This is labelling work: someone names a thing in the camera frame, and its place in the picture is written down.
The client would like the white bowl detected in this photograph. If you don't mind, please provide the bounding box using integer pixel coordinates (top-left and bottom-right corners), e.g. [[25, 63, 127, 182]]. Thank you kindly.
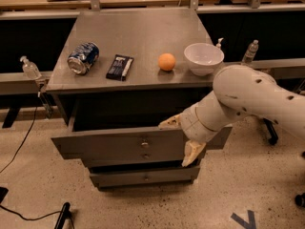
[[184, 43, 224, 76]]

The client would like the orange fruit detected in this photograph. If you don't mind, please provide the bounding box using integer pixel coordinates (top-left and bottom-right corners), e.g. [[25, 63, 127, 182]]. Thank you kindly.
[[158, 53, 175, 72]]

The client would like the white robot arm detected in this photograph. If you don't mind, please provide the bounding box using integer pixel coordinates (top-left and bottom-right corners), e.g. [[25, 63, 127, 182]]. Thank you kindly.
[[159, 65, 305, 167]]

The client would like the black snack bar packet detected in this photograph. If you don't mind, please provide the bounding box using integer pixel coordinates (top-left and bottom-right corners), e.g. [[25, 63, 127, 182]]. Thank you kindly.
[[106, 54, 133, 81]]

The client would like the grey drawer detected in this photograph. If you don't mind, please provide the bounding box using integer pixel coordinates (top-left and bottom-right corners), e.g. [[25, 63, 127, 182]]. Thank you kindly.
[[90, 166, 200, 189], [82, 147, 186, 168], [51, 98, 234, 161]]

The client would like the blue soda can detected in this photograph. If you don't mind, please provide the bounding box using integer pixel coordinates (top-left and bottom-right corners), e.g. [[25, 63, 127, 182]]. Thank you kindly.
[[67, 42, 99, 75]]

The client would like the black caster wheel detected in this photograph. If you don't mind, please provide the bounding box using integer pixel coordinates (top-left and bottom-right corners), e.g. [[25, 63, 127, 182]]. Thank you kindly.
[[295, 193, 305, 207]]

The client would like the clear water bottle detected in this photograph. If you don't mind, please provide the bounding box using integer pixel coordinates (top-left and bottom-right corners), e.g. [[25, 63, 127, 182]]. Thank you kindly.
[[242, 40, 258, 64]]

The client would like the grey middle drawer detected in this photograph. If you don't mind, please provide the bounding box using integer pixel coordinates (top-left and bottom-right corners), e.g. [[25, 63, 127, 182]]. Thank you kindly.
[[82, 147, 186, 168]]

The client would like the grey drawer cabinet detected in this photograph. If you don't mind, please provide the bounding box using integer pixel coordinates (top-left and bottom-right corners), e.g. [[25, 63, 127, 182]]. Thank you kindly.
[[45, 7, 234, 192]]

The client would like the grey top drawer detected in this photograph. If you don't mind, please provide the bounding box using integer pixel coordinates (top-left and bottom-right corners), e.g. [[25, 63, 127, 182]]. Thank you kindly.
[[51, 98, 234, 161]]

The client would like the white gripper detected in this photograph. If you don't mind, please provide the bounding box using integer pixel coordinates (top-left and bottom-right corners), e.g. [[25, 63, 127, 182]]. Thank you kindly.
[[158, 104, 217, 167]]

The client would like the small white pump bottle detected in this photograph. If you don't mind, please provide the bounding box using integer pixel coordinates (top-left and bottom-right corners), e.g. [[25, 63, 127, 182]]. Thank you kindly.
[[215, 38, 224, 50]]

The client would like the grey bottom drawer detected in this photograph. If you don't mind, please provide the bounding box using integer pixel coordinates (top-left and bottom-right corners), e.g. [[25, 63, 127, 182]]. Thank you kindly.
[[90, 166, 200, 189]]

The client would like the black stand on floor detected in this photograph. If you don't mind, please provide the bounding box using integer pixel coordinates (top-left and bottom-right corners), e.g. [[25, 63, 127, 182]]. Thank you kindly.
[[54, 202, 73, 229]]

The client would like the black floor cable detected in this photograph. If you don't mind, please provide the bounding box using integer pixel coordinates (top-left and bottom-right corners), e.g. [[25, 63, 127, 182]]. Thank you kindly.
[[0, 107, 38, 175]]

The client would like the clear sanitizer pump bottle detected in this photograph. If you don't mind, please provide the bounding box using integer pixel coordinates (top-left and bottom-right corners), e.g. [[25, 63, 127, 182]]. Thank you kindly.
[[20, 55, 42, 80]]

